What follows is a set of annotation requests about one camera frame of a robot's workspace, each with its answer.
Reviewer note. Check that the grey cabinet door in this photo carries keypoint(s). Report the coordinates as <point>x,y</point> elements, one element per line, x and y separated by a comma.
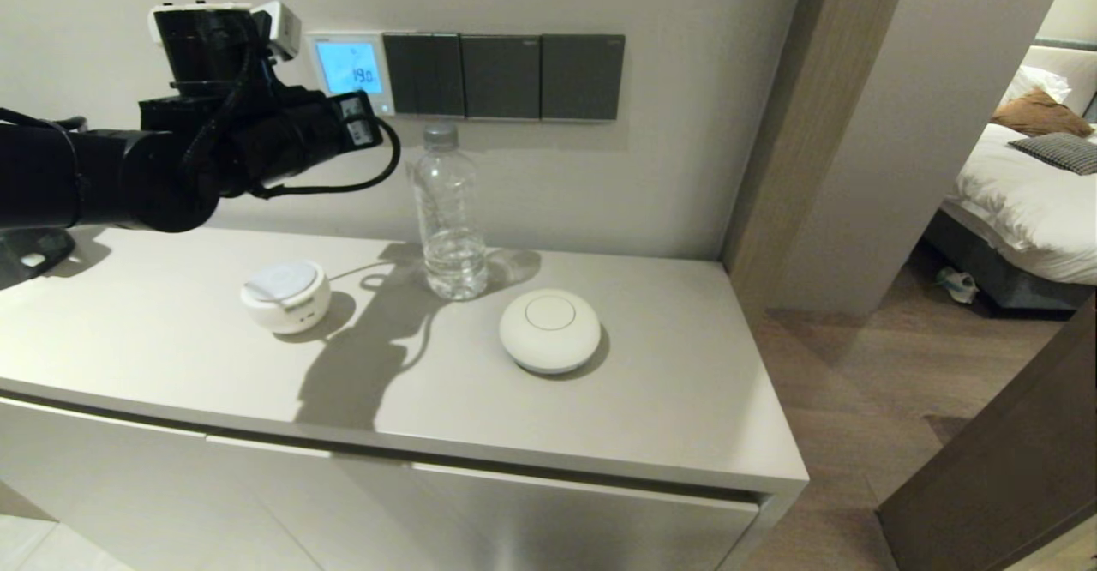
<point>531,524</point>
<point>103,485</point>

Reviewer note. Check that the white wall thermostat panel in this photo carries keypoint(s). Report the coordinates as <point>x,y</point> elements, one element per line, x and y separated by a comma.
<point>350,65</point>

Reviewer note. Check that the brown pillow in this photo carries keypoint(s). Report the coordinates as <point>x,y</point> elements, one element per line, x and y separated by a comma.
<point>1037,115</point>

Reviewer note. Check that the white pillow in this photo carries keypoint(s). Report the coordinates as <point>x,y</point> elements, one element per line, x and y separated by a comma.
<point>1041,83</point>

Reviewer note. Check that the dark grey triple switch panel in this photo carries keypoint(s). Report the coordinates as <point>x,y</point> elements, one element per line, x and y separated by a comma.
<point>424,76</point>

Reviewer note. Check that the grey checkered pillow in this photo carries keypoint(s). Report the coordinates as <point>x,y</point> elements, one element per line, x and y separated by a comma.
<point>1063,153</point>

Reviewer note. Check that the black plastic appliance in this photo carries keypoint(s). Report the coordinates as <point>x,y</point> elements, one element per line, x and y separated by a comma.
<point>26,258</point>

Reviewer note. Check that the clear plastic water bottle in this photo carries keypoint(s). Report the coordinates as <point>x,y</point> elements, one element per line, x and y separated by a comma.
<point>450,211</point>

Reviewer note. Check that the bed with white duvet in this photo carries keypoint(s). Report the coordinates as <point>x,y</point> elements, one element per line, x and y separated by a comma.
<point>1020,202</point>

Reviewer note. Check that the wooden door frame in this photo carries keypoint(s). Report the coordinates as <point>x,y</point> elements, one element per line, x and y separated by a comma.
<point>814,125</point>

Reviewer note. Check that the grey cabinet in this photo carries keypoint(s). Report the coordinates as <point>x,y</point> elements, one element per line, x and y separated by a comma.
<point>171,357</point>

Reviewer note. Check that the white flat dome device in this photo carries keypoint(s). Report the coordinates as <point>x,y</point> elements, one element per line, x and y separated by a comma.
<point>548,331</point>

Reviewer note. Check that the light slipper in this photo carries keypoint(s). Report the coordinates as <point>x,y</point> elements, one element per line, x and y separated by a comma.
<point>958,285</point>

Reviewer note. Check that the white round speaker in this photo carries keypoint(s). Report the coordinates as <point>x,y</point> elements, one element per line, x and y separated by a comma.
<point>287,301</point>

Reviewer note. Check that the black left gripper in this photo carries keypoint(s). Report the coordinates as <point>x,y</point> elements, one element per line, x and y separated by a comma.
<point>266,135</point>

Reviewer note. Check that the dark brown wooden door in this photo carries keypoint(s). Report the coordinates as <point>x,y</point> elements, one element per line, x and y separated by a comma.
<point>1011,468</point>

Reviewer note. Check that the beige padded headboard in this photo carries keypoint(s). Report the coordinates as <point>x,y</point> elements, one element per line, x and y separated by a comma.
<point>1076,69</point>

